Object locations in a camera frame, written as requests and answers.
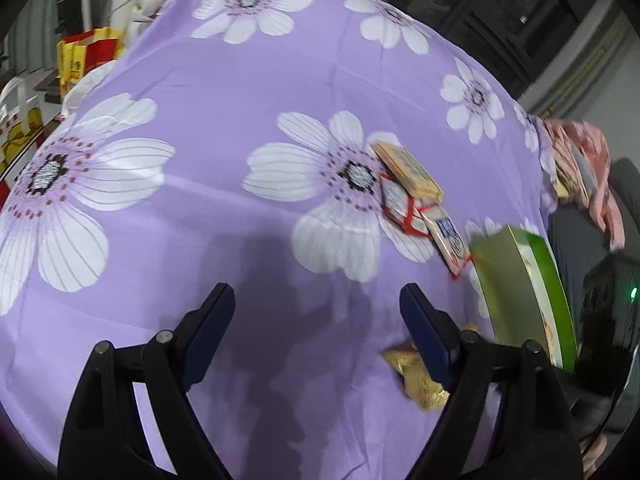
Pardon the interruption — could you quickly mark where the gold foil snack packet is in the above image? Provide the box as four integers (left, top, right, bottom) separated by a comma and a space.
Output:
381, 342, 449, 411

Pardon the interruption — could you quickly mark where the red grey snack packet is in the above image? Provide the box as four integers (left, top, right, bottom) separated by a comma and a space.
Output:
378, 172, 433, 237

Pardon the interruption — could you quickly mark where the yellow cracker biscuit pack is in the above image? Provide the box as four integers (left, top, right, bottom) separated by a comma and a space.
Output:
372, 141, 444, 203

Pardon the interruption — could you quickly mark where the green white cardboard box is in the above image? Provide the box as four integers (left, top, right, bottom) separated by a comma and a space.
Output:
471, 226, 578, 372

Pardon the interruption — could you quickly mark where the dark grey sofa cushion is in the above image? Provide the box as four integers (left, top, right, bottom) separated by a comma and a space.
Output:
547, 158, 639, 324

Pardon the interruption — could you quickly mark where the white blue red snack bar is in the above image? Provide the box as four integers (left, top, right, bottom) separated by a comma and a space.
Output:
420, 204, 471, 278

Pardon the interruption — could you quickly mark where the pink folded cloth pile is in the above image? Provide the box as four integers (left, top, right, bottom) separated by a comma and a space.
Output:
542, 119, 626, 252

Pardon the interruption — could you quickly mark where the purple floral tablecloth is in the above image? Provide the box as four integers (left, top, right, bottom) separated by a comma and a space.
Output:
1, 0, 553, 479

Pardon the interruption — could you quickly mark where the yellow red gift bag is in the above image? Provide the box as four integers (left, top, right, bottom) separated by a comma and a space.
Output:
56, 27, 125, 98

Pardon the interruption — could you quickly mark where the black tracking camera box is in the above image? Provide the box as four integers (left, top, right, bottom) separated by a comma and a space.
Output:
576, 254, 639, 396

